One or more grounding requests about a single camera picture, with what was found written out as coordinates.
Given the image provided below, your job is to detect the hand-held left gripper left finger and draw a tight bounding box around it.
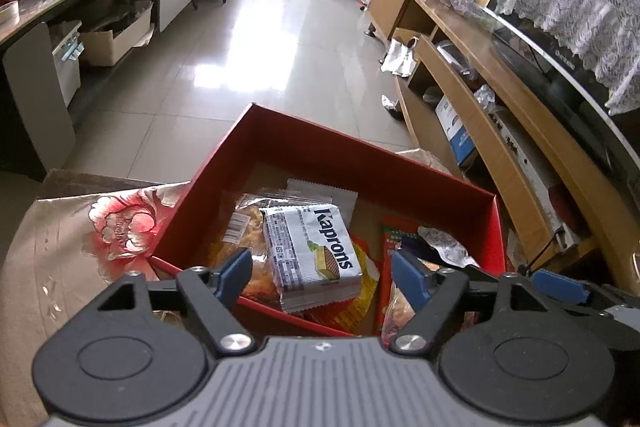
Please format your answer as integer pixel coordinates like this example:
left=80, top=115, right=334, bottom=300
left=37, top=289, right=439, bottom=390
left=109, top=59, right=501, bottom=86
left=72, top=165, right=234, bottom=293
left=87, top=247, right=256, bottom=354

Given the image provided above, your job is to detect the clear bag of yellow crackers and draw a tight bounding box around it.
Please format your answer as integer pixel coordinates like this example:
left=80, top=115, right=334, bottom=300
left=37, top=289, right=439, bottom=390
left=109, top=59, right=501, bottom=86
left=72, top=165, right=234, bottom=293
left=210, top=192, right=281, bottom=303

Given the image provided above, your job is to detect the crumpled foil wrapper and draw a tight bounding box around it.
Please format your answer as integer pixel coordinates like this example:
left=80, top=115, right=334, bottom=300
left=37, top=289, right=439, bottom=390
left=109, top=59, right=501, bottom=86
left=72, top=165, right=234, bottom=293
left=381, top=94, right=406, bottom=120

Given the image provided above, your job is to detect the red pouch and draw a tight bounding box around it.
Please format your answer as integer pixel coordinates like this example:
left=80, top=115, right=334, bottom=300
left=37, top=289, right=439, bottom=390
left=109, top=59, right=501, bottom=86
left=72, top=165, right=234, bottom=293
left=547, top=187, right=588, bottom=230

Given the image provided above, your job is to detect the clear bun bag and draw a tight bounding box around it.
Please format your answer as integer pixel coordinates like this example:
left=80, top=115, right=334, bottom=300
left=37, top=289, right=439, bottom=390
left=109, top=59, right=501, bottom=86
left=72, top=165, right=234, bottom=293
left=385, top=227, right=481, bottom=343

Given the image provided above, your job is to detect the red yellow snack packet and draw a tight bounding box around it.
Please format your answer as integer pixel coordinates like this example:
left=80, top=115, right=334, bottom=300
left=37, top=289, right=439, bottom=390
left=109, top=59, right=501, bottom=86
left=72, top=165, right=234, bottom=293
left=305, top=234, right=381, bottom=338

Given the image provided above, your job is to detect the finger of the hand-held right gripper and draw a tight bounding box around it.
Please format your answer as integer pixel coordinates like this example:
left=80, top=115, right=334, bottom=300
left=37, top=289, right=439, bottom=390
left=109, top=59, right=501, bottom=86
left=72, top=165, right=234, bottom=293
left=519, top=263, right=640, bottom=317

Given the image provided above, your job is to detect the red cardboard box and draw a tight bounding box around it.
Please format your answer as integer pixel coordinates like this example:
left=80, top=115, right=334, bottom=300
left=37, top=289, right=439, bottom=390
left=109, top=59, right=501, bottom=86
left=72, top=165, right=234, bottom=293
left=150, top=103, right=506, bottom=338

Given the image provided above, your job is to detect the white cardboard box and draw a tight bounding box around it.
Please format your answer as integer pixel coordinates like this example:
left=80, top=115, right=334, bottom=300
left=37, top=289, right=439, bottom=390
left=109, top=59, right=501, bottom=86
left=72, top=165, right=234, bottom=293
left=80, top=0, right=155, bottom=68

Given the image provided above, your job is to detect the blue white box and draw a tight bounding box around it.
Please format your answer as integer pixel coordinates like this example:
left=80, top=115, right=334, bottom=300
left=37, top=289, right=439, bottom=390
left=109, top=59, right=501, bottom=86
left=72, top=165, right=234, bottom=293
left=434, top=94, right=480, bottom=166

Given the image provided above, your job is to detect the wooden TV cabinet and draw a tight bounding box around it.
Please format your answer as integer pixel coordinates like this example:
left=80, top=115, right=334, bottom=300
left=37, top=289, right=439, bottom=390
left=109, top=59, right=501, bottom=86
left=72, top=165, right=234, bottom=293
left=367, top=0, right=640, bottom=303

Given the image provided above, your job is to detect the silver wafer packet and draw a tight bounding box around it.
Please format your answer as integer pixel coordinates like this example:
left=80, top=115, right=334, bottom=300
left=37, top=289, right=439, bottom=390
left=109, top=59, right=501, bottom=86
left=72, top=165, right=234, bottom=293
left=286, top=179, right=359, bottom=228
left=262, top=203, right=364, bottom=314

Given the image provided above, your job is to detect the dark coffee table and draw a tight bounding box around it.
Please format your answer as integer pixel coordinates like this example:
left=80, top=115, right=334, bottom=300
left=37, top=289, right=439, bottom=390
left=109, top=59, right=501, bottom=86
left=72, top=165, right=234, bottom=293
left=0, top=0, right=211, bottom=178

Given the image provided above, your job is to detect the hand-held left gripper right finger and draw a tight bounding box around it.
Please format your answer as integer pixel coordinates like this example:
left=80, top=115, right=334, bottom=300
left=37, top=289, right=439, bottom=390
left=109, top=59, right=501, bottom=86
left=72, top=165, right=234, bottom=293
left=387, top=248, right=566, bottom=355

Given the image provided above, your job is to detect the white media player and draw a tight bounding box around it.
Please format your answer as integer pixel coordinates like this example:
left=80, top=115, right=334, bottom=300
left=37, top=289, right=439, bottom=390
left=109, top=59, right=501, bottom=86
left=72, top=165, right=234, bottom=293
left=487, top=107, right=573, bottom=240

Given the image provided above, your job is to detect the black cable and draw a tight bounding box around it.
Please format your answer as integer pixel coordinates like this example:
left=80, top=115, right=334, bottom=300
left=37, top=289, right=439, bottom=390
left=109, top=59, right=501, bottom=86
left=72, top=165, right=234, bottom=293
left=527, top=227, right=568, bottom=270

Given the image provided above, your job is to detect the silver foil bag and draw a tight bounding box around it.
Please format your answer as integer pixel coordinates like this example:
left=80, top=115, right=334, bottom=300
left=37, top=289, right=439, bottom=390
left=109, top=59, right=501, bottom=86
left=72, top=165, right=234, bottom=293
left=379, top=38, right=420, bottom=78

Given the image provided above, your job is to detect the television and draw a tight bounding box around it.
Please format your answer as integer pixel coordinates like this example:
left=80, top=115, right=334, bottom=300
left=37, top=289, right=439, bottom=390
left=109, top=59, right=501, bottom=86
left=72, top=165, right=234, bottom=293
left=487, top=0, right=640, bottom=198

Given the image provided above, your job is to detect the floral tablecloth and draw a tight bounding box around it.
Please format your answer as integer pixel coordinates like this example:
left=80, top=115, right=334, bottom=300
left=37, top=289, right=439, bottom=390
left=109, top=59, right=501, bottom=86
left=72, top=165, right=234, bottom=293
left=0, top=147, right=468, bottom=408

